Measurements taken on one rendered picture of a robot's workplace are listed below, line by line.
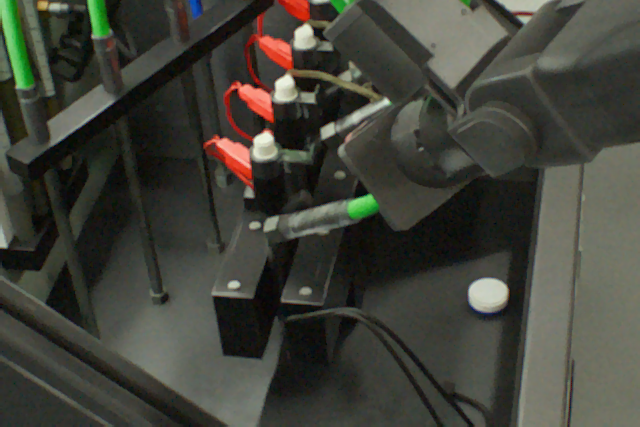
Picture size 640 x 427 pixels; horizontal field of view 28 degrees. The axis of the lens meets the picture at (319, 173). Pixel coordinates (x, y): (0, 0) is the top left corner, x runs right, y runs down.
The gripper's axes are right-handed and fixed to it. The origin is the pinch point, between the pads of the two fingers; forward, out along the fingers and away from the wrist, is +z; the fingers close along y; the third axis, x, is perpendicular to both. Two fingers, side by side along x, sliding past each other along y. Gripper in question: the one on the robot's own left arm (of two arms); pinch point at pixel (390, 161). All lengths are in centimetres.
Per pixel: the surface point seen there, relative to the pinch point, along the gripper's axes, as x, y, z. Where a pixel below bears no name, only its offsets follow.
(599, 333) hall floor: 59, -58, 135
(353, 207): 1.3, 3.0, 3.7
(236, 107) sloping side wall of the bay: -11, -8, 58
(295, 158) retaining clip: -3.4, 0.1, 19.3
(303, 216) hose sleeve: 0.0, 5.1, 8.6
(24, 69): -22.4, 13.2, 23.3
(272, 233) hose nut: -0.1, 7.0, 11.9
